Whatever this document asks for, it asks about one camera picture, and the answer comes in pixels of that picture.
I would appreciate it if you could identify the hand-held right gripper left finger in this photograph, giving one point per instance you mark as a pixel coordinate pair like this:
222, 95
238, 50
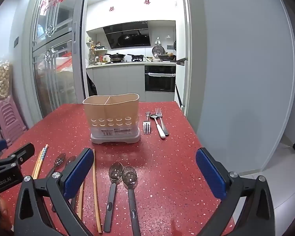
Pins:
80, 170

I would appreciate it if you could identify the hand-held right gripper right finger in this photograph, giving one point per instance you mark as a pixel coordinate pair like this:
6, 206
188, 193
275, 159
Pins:
210, 174

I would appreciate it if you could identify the dark translucent spoon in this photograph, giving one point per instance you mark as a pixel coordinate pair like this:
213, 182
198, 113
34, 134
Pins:
59, 159
70, 161

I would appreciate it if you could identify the plain wooden chopstick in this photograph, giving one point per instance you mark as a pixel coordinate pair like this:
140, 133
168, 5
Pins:
80, 201
95, 189

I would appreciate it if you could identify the striped tip chopstick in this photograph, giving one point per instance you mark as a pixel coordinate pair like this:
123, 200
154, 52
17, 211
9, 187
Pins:
42, 160
38, 162

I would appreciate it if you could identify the stack of pink plastic stools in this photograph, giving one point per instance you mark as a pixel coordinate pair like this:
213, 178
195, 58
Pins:
8, 120

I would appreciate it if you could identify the clear bag of nuts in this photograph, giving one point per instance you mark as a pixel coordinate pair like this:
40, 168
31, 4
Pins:
2, 81

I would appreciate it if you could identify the small silver fork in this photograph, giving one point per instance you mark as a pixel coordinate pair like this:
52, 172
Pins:
146, 126

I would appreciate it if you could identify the black garbage bag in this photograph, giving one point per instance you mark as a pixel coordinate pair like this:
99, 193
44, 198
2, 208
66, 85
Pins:
91, 86

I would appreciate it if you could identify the grey kitchen cabinet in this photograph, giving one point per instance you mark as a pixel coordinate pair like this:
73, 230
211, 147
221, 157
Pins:
118, 83

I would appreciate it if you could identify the sliding glass door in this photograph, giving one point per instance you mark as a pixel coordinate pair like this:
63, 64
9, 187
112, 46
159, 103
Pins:
51, 61

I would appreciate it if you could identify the black built-in oven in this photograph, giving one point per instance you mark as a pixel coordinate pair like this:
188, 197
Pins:
159, 80

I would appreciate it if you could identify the cooking oil bottle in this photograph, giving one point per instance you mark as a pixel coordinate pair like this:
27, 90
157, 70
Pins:
92, 52

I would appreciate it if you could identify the black wok with lid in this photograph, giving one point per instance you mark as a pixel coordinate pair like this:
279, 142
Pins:
116, 56

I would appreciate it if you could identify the dark wok with food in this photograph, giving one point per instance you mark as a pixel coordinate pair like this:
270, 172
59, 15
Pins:
167, 57

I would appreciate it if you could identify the gas stove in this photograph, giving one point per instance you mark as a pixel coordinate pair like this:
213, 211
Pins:
138, 59

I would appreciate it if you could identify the black frying pan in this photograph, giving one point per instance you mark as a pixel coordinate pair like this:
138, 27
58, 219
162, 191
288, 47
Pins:
135, 55

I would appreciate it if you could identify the white tall cabinet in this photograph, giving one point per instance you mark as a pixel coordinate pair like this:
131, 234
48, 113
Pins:
186, 41

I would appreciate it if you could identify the black range hood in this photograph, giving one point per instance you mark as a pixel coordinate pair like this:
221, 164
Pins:
129, 35

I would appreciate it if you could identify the wall switch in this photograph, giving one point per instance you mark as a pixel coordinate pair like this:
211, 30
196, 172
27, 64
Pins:
16, 41

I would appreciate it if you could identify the red wall decal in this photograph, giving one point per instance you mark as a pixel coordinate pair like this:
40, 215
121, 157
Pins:
110, 9
146, 2

